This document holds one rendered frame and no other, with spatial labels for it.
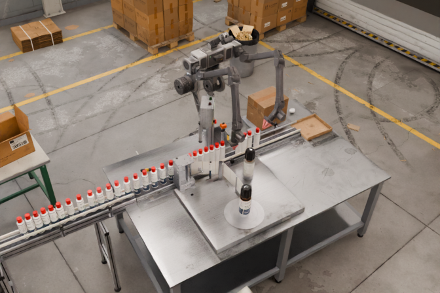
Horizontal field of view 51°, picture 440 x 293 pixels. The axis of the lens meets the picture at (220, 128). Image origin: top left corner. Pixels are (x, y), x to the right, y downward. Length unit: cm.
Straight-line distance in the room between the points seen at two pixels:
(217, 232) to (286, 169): 94
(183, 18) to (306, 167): 394
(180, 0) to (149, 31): 66
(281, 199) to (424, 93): 380
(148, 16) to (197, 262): 437
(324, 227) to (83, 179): 257
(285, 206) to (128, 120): 284
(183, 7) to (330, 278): 457
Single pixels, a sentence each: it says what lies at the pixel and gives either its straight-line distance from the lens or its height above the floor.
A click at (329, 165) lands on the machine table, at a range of 413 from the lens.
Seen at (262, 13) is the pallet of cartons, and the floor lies 49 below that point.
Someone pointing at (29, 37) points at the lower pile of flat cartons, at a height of 20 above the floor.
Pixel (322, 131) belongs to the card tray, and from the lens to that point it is 447.
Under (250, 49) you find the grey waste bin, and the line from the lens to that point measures 639.
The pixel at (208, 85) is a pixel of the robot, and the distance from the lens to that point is 435.
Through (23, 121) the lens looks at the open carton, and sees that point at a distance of 435.
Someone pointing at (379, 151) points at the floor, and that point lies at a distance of 574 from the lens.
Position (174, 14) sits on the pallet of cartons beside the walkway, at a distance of 717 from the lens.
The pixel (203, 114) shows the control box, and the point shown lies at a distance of 356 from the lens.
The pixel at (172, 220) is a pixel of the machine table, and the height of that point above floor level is 83.
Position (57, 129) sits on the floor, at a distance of 592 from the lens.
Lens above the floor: 358
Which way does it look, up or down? 39 degrees down
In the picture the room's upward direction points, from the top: 2 degrees clockwise
